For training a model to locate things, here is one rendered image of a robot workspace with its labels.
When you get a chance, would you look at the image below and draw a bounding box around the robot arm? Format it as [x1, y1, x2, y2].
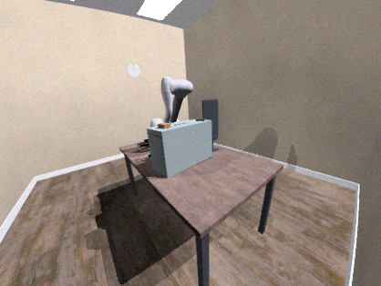
[150, 77, 193, 127]

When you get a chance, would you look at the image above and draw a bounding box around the small brown cardboard box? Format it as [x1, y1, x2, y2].
[158, 123, 170, 128]

